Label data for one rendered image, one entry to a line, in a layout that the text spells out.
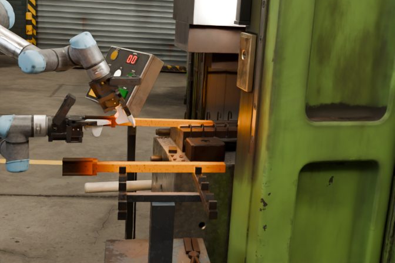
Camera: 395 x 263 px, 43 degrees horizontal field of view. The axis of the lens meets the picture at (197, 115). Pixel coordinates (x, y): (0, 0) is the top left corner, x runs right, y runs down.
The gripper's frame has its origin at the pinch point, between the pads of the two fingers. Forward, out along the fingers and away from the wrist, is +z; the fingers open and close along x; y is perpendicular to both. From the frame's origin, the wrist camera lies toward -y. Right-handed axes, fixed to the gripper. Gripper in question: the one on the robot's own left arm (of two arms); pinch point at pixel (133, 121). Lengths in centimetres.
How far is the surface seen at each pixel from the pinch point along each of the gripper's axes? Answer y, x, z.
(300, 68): -46, 48, -5
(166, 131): -9.6, -12.5, 13.6
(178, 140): -11.0, 2.3, 13.8
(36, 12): 48, -811, -27
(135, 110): -3.5, -38.9, 7.7
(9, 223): 97, -139, 61
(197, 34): -32.8, 7.9, -18.5
